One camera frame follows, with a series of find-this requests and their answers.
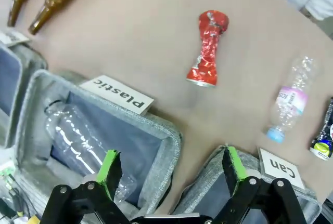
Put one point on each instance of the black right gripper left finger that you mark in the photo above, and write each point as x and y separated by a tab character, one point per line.
108	172

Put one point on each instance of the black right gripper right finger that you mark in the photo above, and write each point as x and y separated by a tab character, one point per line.
235	172

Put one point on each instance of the grey felt can basket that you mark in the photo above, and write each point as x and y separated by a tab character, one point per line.
205	182

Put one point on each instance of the white can label card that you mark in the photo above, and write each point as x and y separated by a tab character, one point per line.
282	169

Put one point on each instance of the grey felt plastic basket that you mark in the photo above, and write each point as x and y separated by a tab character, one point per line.
86	130

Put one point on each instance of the crushed dark blue can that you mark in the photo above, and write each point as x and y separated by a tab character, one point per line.
325	133

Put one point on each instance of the crushed red can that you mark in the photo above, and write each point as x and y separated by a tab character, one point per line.
208	50

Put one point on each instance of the grey felt glass basket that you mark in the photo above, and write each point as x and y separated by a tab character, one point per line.
15	83

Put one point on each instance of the clear crushed plastic bottle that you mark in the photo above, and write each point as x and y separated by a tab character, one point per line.
78	141

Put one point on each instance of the white plastic label card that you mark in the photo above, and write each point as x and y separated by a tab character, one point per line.
118	94

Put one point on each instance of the clear bottle pink label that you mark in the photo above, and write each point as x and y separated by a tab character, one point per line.
292	96

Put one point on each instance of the white glass label card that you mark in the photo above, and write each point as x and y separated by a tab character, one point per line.
11	37

